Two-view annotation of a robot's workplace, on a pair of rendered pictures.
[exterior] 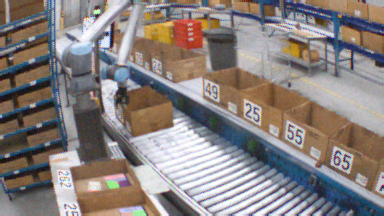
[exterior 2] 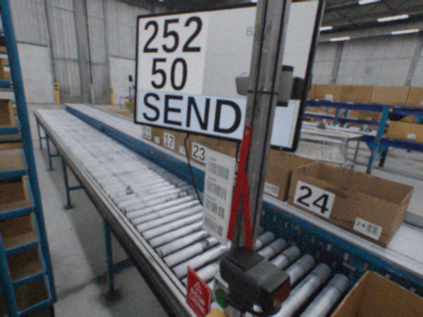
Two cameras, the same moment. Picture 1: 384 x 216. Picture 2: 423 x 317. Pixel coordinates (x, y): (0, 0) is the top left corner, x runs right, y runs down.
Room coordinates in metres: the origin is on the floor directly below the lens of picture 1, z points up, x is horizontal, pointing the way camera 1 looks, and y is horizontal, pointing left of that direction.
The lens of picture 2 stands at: (2.10, 0.86, 1.36)
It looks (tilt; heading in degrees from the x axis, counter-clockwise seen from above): 16 degrees down; 348
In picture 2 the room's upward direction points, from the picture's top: 4 degrees clockwise
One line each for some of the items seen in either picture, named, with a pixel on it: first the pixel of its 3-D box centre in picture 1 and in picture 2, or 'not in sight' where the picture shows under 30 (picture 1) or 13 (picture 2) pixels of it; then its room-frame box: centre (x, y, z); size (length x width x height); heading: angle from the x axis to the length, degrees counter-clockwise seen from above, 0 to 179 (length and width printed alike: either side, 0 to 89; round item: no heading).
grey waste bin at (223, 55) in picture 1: (223, 54); not in sight; (5.67, -0.54, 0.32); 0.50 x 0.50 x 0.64
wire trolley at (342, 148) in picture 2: (265, 59); (314, 166); (4.65, -1.05, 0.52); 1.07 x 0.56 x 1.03; 145
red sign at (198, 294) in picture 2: not in sight; (205, 304); (2.52, 0.76, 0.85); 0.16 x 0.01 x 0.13; 30
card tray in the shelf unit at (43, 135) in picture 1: (42, 131); not in sight; (2.47, 1.45, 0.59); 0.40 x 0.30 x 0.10; 118
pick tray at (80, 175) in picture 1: (102, 182); not in sight; (1.40, 0.48, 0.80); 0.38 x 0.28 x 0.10; 113
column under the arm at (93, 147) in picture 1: (89, 130); not in sight; (1.80, 0.63, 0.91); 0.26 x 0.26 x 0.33; 25
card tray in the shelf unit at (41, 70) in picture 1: (31, 72); not in sight; (2.47, 1.46, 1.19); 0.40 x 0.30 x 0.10; 120
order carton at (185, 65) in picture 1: (177, 63); (346, 196); (2.87, 0.09, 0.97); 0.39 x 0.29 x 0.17; 30
